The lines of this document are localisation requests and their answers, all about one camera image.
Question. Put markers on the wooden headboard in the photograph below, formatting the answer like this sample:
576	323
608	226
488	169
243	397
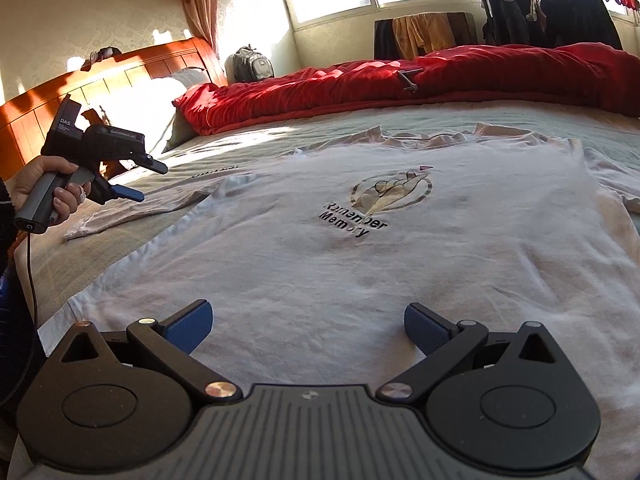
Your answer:
150	65

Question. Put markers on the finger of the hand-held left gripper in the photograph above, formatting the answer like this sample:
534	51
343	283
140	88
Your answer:
152	165
127	192

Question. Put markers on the black jacket with badge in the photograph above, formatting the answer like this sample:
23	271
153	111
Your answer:
505	10

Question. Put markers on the person's left hand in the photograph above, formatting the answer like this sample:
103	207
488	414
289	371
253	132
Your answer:
65	205

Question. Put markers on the grey metal tool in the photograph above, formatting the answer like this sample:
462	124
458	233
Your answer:
411	80

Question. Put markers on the white pillow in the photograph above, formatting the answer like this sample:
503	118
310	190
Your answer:
187	82

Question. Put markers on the orange curtain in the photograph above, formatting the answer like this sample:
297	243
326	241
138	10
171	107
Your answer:
197	0

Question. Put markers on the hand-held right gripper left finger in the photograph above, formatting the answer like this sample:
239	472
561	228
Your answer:
190	325

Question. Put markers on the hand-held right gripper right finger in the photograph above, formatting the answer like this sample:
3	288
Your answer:
425	327

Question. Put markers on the person's dark clothing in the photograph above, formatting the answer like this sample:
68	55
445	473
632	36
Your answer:
15	350

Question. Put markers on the orange draped cloth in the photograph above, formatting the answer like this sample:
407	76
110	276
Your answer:
425	35

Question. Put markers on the brown wooden cabinet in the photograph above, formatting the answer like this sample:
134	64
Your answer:
465	27

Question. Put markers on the black draped cloth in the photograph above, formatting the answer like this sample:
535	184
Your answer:
384	40

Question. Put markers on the plain black jacket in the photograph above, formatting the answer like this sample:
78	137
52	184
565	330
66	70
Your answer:
580	15

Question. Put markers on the red quilt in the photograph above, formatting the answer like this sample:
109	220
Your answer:
350	85

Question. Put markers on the grey backpack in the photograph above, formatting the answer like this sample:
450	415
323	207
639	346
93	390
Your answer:
250	65

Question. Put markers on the white long-sleeve shirt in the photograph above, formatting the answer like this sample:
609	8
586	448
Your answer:
350	270

